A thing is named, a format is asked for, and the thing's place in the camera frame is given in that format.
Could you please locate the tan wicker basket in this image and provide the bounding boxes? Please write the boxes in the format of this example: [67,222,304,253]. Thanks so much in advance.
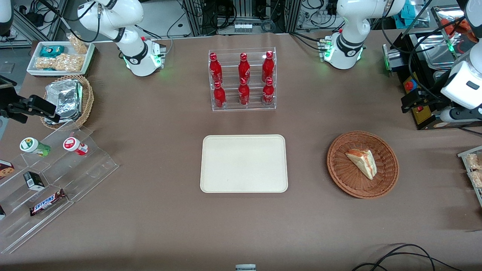
[39,75,95,130]

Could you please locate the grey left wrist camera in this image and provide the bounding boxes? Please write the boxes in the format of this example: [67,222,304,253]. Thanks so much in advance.
[439,107,482,123]

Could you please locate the black floor cable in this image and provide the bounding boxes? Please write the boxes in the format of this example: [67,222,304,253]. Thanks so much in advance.
[351,244,464,271]

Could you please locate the silver foil wrapped package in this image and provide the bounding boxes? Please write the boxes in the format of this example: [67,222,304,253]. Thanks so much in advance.
[44,79,84,123]

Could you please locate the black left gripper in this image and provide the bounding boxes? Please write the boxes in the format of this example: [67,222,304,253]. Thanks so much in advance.
[400,88,445,114]

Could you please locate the green lid drink bottle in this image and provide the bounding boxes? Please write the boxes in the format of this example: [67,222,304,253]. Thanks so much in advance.
[20,137,51,157]

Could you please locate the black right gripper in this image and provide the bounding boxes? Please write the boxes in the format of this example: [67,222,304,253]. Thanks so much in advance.
[0,75,61,124]

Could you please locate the small black box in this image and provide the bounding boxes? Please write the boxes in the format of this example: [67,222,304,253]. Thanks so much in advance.
[23,171,46,191]

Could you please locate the red cola bottle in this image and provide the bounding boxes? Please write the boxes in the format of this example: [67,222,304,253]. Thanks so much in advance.
[209,53,223,84]
[213,81,227,109]
[238,78,251,106]
[262,77,275,106]
[238,53,251,81]
[262,51,275,82]

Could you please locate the small clear snack bag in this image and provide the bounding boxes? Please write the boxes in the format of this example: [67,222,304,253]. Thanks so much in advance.
[67,33,89,55]

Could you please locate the red food in cabinet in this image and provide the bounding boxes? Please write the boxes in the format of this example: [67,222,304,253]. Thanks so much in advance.
[440,17,473,43]

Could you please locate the silver cylinder green rim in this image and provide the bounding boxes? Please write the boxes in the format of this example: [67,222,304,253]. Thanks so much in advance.
[382,44,402,72]

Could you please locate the large clear peanut snack bag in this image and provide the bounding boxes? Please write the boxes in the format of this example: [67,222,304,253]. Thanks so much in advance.
[35,53,84,72]

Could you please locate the brown table cloth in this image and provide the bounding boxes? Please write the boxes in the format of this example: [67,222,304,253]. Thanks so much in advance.
[0,31,482,271]

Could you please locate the small metal pan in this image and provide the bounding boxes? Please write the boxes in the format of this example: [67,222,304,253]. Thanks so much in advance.
[416,35,459,70]

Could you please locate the clear acrylic bottle rack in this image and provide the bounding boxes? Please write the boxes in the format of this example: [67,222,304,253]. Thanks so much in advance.
[208,47,277,112]

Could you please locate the triangular sandwich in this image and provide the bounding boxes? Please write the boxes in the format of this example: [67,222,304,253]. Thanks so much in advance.
[345,149,377,180]

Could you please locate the brown cookie box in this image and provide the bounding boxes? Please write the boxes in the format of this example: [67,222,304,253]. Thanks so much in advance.
[0,160,15,180]

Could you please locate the black food warmer cabinet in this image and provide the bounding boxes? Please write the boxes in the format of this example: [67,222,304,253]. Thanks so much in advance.
[398,5,482,131]

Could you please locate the red lid drink bottle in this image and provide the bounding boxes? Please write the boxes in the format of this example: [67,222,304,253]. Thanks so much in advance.
[63,137,89,156]

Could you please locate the round brown wicker basket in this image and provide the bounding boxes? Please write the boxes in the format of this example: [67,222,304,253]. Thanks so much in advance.
[327,131,400,199]

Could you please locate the teal cardboard box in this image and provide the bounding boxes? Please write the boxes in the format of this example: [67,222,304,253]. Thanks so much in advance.
[400,0,417,20]

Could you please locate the white plastic snack tray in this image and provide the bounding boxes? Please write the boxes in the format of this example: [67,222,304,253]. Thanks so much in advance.
[26,41,95,78]

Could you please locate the cream rectangular tray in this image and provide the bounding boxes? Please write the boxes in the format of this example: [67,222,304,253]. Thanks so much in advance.
[200,134,288,193]

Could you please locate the clear acrylic stepped stand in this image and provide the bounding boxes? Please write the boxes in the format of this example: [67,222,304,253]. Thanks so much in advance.
[0,122,120,255]

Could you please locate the Snickers chocolate bar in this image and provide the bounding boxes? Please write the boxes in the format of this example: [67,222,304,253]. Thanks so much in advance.
[29,189,67,216]

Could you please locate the teal snack packet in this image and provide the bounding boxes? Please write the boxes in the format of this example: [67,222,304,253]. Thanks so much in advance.
[40,45,66,58]

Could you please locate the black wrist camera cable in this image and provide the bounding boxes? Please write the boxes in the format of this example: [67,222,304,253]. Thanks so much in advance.
[380,0,445,100]

